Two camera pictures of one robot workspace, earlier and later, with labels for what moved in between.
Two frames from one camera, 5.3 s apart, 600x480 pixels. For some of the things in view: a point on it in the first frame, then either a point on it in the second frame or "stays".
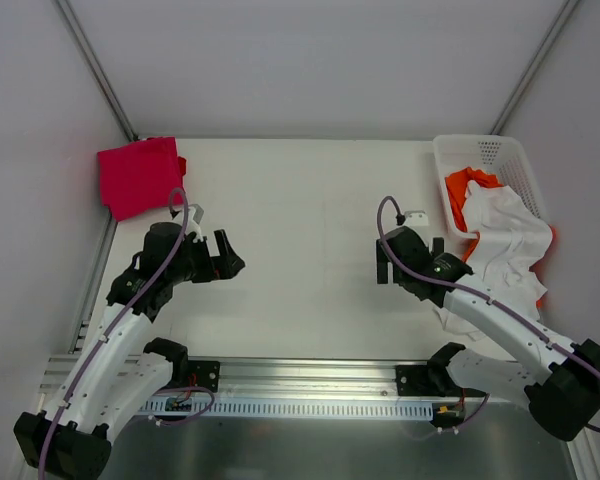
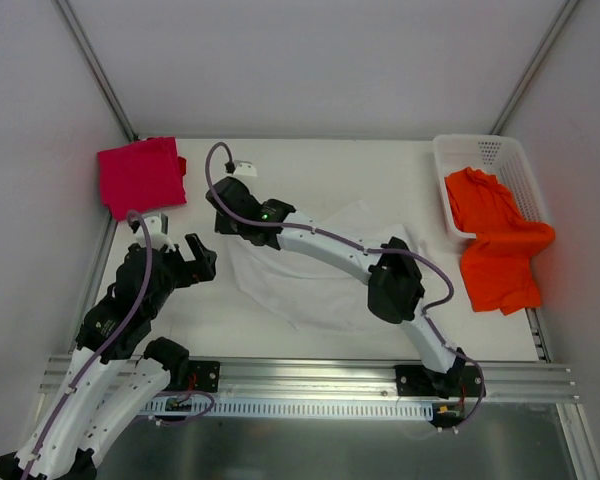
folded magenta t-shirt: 140,176 stays
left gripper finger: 230,267 -> 206,270
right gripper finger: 438,245 -> 212,199
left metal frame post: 111,98 stays
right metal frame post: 535,64 stays
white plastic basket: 502,156 stays
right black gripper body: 397,270 -> 225,215
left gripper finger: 224,246 -> 198,249
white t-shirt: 511,241 -> 300,286
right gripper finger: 382,260 -> 225,224
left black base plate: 204,373 stays
